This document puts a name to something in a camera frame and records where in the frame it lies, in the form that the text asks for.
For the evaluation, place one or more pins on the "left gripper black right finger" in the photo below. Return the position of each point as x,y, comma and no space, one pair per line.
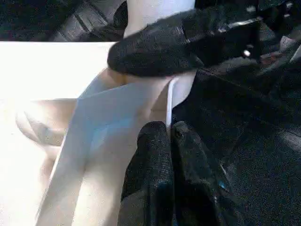
200,188

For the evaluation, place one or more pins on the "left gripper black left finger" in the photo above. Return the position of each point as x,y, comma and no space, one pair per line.
150,179

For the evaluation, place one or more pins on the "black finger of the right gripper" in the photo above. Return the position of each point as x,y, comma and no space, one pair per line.
121,16
152,56

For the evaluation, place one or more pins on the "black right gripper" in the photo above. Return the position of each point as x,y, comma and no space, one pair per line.
235,35

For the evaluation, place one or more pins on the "white plastic table leg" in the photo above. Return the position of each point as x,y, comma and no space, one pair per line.
160,11

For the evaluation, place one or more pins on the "white plastic table top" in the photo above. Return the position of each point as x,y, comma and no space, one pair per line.
47,70

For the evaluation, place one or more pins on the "black plastic mat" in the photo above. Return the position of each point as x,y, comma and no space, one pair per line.
247,117

